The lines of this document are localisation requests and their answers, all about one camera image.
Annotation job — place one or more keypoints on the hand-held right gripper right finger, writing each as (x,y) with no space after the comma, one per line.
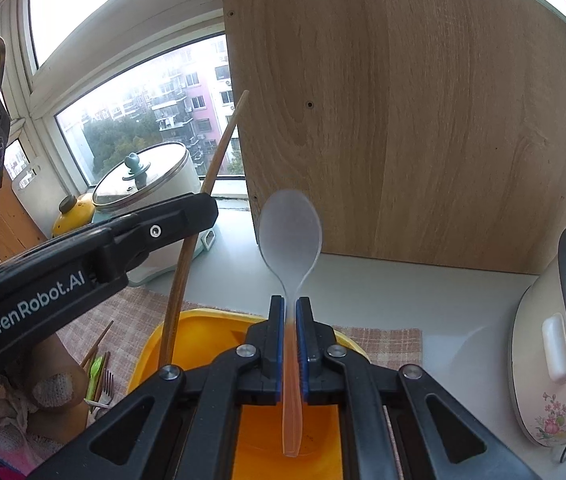
(303,355)

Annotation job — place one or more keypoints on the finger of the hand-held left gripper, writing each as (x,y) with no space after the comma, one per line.
(173,225)

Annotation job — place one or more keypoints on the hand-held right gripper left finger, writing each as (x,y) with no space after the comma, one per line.
(275,355)

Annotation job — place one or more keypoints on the yellow plastic container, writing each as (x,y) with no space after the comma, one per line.
(203,327)

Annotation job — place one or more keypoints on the green plastic spoon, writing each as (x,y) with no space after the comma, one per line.
(96,372)

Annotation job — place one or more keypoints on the metal fork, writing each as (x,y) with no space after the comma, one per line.
(108,387)

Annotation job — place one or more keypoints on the translucent plastic spoon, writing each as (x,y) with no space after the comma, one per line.
(290,240)

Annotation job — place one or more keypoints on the person's left hand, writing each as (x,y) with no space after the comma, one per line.
(60,400)

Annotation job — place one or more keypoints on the white pot with steel lid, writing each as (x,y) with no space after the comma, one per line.
(173,175)

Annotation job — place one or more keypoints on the wooden board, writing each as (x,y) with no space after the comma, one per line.
(15,225)

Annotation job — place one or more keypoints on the checked woven placemat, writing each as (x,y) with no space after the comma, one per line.
(118,310)

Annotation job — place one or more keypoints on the white plastic cutting board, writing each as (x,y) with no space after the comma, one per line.
(38,195)

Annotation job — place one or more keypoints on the pink apartment building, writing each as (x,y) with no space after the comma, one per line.
(213,95)

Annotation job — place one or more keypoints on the pink garment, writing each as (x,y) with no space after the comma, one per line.
(8,471)

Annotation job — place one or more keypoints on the white floral rice cooker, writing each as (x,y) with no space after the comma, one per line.
(538,360)

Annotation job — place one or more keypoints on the wooden cabinet panel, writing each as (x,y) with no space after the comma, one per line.
(403,125)

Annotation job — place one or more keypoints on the white window frame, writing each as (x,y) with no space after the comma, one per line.
(128,55)

